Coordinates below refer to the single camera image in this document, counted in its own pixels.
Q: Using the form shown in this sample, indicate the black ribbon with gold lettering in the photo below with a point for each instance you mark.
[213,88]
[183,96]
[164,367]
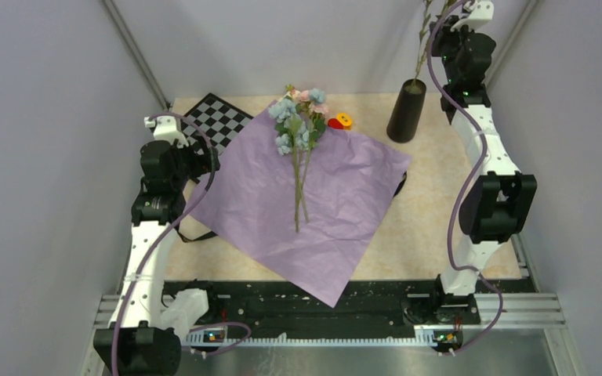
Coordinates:
[211,234]

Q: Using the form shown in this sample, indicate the pink and purple wrapping paper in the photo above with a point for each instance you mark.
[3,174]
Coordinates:
[311,225]

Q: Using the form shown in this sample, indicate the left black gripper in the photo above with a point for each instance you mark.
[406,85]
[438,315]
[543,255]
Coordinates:
[201,164]

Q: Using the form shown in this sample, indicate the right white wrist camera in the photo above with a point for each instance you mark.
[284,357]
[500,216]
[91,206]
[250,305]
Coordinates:
[476,14]

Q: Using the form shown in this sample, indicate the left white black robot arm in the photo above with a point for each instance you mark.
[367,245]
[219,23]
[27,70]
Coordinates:
[141,337]

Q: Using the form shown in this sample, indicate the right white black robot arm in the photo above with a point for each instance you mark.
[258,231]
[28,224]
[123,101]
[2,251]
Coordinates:
[494,201]

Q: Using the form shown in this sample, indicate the pink flower bouquet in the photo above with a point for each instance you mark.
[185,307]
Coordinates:
[300,120]

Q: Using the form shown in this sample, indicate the flower stem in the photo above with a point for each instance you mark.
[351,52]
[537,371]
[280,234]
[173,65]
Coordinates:
[424,32]

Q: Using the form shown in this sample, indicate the dark brown tall vase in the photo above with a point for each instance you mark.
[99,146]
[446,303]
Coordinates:
[407,110]

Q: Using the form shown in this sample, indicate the red toy block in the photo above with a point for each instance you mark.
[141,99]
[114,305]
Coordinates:
[335,123]

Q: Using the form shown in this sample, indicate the white slotted cable duct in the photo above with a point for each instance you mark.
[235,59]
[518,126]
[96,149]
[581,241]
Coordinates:
[422,338]

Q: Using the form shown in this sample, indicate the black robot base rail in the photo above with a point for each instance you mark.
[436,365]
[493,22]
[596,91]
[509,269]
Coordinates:
[366,309]

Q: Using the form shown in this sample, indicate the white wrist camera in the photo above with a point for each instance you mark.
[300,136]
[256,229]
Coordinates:
[169,129]
[476,14]

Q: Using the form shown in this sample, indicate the black and white checkerboard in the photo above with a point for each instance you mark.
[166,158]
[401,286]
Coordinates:
[220,120]

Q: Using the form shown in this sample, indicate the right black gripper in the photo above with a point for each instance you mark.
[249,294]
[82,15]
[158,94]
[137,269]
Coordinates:
[442,33]

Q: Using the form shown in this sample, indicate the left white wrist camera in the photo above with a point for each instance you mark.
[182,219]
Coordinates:
[169,129]

